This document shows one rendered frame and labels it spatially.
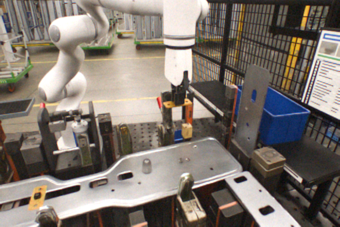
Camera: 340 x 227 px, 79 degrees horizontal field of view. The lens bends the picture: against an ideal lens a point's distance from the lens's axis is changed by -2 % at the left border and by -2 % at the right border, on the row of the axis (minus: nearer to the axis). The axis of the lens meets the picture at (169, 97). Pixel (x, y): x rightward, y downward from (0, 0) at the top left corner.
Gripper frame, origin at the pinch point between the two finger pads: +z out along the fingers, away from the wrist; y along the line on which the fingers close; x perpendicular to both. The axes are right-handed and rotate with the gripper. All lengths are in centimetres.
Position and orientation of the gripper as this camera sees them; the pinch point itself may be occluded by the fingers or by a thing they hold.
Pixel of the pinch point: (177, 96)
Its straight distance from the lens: 63.6
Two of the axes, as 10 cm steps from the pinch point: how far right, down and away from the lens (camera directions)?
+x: 9.4, -1.4, 3.1
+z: 0.0, 9.0, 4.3
